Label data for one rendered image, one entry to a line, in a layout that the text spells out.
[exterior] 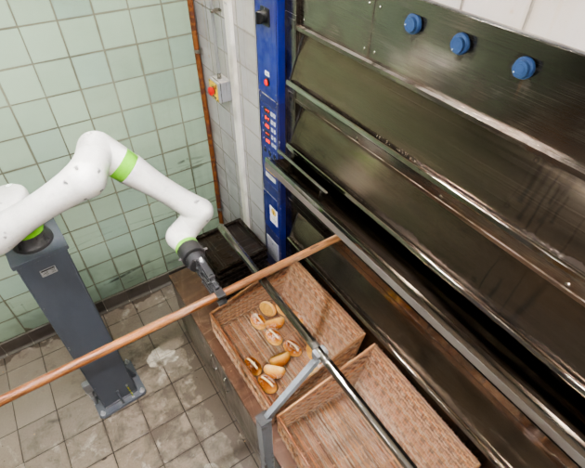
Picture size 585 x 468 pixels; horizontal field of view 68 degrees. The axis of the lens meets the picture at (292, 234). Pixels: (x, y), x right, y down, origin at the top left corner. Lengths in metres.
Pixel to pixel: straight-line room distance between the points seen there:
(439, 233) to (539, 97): 0.47
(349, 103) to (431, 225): 0.45
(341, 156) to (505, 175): 0.63
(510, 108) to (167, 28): 1.74
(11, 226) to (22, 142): 0.86
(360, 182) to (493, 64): 0.60
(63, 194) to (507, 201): 1.23
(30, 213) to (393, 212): 1.14
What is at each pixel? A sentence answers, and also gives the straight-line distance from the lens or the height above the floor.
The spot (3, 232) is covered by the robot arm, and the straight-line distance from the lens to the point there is 1.65.
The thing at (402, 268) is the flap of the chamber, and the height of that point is 1.41.
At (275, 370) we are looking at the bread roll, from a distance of 1.99.
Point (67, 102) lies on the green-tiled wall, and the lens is 2.37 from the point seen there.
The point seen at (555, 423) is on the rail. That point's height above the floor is 1.44.
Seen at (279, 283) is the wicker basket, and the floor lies 0.69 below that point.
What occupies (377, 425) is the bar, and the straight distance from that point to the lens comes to 1.34.
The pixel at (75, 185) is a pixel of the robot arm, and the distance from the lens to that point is 1.44.
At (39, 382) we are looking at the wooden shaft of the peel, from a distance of 1.52.
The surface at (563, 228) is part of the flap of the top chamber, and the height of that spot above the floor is 1.78.
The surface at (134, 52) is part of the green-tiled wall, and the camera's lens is 2.37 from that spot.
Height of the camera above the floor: 2.39
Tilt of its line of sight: 43 degrees down
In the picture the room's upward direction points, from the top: 1 degrees clockwise
